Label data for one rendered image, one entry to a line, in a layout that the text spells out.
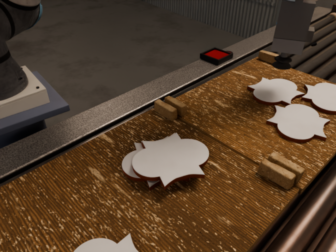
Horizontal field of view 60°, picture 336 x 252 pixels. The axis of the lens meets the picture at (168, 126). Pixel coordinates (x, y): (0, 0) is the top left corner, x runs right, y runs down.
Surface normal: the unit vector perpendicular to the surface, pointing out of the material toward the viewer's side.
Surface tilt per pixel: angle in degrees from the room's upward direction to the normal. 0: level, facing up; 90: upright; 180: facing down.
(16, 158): 0
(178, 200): 0
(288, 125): 0
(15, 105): 90
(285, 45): 90
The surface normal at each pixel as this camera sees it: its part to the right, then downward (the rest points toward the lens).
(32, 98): 0.61, 0.47
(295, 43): -0.35, 0.56
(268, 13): -0.79, 0.37
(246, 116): 0.00, -0.80
